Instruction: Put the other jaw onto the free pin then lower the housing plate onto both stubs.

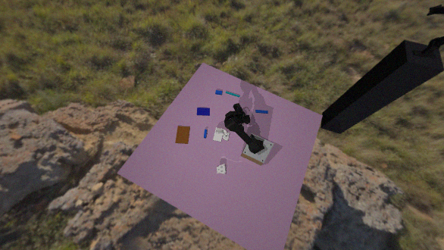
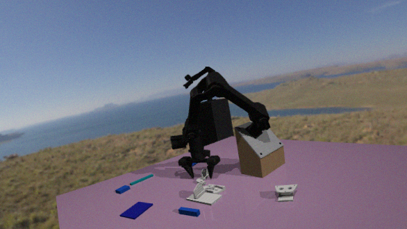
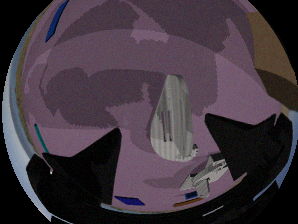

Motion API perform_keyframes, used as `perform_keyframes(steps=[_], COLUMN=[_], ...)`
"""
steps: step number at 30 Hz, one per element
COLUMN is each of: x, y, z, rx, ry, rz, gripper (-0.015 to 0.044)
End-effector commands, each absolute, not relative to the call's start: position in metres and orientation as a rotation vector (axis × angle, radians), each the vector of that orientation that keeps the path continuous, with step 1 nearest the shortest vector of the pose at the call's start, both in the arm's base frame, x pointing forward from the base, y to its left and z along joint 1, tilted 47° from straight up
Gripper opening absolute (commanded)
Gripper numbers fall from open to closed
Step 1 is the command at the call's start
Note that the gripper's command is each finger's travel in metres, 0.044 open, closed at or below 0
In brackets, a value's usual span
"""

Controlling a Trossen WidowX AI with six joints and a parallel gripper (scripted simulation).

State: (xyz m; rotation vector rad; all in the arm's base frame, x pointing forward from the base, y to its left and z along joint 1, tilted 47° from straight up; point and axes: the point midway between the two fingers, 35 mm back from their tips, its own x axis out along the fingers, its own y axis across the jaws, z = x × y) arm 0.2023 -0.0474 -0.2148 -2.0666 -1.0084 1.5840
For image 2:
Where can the small blue block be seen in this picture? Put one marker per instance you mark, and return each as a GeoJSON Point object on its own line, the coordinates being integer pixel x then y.
{"type": "Point", "coordinates": [122, 189]}

